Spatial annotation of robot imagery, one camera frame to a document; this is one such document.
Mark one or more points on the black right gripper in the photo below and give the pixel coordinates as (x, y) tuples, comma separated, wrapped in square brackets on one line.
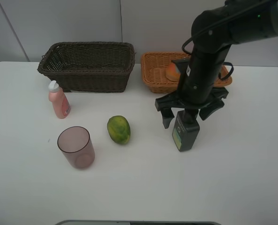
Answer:
[(194, 88)]

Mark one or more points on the dark green pump bottle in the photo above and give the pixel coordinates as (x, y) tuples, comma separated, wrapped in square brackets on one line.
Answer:
[(186, 129)]

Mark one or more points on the red yellow peach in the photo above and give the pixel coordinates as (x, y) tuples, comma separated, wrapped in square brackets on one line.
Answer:
[(172, 72)]

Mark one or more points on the green mango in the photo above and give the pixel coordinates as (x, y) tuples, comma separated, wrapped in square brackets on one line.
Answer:
[(119, 129)]

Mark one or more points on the pink bottle white cap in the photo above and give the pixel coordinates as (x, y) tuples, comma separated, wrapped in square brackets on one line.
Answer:
[(58, 99)]

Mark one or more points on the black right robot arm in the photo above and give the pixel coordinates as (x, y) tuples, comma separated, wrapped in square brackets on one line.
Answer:
[(213, 33)]

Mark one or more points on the light brown wicker basket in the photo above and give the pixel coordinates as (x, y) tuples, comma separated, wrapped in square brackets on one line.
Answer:
[(153, 69)]

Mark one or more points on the translucent purple plastic cup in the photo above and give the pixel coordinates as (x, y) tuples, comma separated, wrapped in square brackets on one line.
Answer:
[(76, 145)]

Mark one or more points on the dark brown wicker basket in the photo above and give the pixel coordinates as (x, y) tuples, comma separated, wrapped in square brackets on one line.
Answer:
[(101, 67)]

